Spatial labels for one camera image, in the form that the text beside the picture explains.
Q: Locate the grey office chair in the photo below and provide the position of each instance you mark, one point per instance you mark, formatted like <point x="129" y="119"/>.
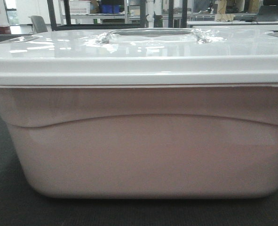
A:
<point x="37" y="24"/>

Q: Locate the white plastic storage bin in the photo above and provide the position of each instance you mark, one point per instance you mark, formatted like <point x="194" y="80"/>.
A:
<point x="193" y="142"/>

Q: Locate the white background table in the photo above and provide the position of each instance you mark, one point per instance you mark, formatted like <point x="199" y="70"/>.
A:
<point x="273" y="25"/>

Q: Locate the open grey laptop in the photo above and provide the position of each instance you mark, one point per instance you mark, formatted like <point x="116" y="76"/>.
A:
<point x="267" y="14"/>

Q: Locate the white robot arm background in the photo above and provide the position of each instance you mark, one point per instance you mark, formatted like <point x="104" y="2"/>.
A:
<point x="154" y="13"/>

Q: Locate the cardboard box on table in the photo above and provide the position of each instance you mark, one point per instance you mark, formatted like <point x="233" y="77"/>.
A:
<point x="221" y="14"/>

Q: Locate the black metal rack frame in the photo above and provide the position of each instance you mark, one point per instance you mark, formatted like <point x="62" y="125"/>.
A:
<point x="132" y="14"/>

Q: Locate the white box on far shelf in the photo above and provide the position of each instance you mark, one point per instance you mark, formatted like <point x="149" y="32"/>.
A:
<point x="79" y="7"/>

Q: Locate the blue bins on far shelf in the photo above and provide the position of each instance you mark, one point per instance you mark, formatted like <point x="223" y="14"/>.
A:
<point x="109" y="9"/>

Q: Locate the red box far left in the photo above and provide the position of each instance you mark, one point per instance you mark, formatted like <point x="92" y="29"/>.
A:
<point x="5" y="29"/>

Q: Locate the white bin lid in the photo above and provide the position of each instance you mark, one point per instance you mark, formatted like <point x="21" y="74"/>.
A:
<point x="156" y="57"/>

